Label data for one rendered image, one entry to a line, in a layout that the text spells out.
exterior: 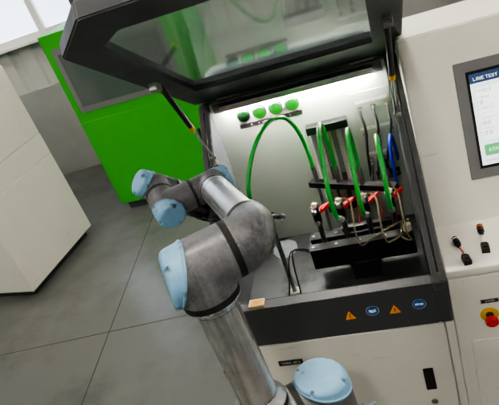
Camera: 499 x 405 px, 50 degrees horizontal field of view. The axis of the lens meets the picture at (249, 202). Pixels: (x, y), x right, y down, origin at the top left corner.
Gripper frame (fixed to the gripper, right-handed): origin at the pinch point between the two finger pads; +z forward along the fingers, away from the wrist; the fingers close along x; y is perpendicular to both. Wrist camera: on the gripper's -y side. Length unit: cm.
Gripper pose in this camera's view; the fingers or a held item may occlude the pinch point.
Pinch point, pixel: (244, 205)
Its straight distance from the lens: 160.3
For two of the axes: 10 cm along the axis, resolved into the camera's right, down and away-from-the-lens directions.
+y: -1.7, 9.7, -1.7
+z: 7.9, 2.4, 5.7
